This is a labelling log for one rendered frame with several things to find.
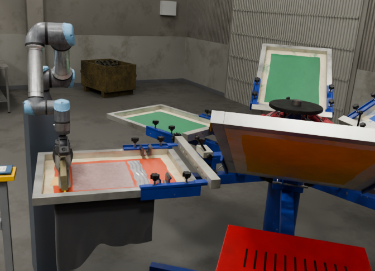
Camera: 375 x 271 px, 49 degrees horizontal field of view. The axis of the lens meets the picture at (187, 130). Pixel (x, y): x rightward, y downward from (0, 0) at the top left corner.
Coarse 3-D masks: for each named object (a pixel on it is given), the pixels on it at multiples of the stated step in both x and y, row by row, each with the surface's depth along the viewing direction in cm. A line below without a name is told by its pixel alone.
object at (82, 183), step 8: (80, 176) 213; (88, 176) 214; (96, 176) 214; (104, 176) 215; (112, 176) 215; (120, 176) 216; (128, 176) 216; (160, 176) 219; (72, 184) 203; (80, 184) 203; (88, 184) 204; (96, 184) 204; (104, 184) 205; (112, 184) 205; (120, 184) 206; (128, 184) 207; (136, 184) 207; (56, 192) 194
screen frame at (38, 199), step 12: (48, 156) 231; (84, 156) 237; (96, 156) 239; (108, 156) 241; (36, 168) 210; (180, 168) 223; (36, 180) 196; (192, 180) 207; (36, 192) 184; (72, 192) 186; (84, 192) 187; (96, 192) 188; (108, 192) 189; (120, 192) 190; (132, 192) 192; (36, 204) 180; (48, 204) 182
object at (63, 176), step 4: (64, 156) 211; (60, 160) 206; (64, 160) 206; (60, 164) 201; (64, 164) 201; (60, 168) 197; (64, 168) 196; (60, 172) 192; (64, 172) 192; (60, 176) 188; (64, 176) 188; (60, 180) 189; (64, 180) 189; (64, 184) 190; (64, 188) 190
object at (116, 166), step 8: (104, 160) 236; (112, 160) 236; (120, 160) 237; (128, 160) 238; (144, 160) 239; (152, 160) 240; (160, 160) 241; (72, 168) 222; (80, 168) 223; (88, 168) 223; (96, 168) 224; (104, 168) 225; (112, 168) 225; (120, 168) 226; (128, 168) 227; (144, 168) 228; (152, 168) 229; (160, 168) 229; (56, 176) 211; (72, 176) 212
